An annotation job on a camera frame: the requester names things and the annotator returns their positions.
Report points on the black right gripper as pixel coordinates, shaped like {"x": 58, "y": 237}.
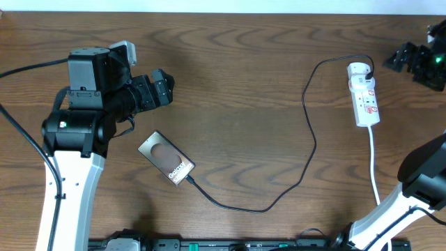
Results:
{"x": 422, "y": 53}

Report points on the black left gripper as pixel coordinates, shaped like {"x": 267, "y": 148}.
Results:
{"x": 159, "y": 88}

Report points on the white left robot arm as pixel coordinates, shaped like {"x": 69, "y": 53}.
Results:
{"x": 76, "y": 135}

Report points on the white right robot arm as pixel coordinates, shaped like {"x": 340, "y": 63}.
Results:
{"x": 421, "y": 187}

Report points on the white power strip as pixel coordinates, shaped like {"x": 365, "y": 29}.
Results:
{"x": 365, "y": 106}

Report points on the white USB wall charger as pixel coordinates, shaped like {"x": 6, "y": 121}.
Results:
{"x": 359, "y": 69}

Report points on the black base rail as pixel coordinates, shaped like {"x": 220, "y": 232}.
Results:
{"x": 131, "y": 240}

